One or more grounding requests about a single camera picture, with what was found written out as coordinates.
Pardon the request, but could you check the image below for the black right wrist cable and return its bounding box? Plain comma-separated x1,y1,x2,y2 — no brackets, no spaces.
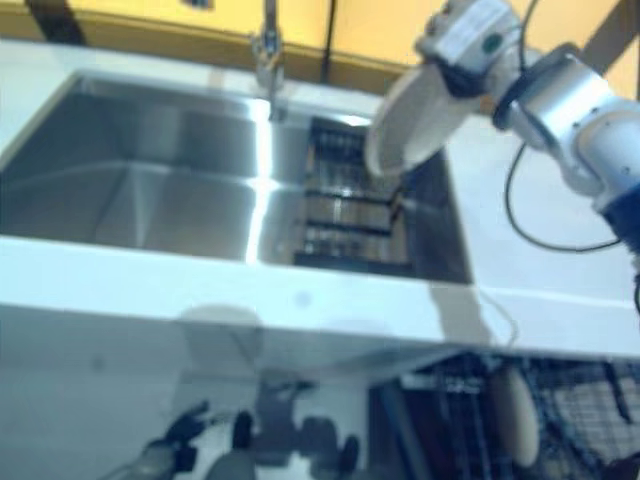
502,0,640,314

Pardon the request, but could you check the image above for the black dishwasher door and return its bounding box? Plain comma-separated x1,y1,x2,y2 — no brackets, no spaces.
367,377,419,480

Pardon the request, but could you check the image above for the black dish drying rack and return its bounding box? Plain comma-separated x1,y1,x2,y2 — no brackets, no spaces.
293,115,417,275

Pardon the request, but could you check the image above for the stainless steel double sink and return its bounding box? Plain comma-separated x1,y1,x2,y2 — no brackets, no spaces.
0,69,474,285

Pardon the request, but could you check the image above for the chrome pull-down kitchen faucet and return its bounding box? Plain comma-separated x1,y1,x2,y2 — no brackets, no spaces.
248,0,290,122

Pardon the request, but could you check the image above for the dark wire dishwasher cup rack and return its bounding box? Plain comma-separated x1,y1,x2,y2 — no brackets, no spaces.
532,357,640,464

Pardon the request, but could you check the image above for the black robot right foot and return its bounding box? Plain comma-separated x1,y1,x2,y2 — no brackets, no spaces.
343,433,363,474

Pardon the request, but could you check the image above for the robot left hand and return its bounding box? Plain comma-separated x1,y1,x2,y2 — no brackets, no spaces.
148,398,226,472

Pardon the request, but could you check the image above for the yellow window with dark frame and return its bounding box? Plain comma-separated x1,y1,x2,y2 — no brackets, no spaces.
0,0,640,104

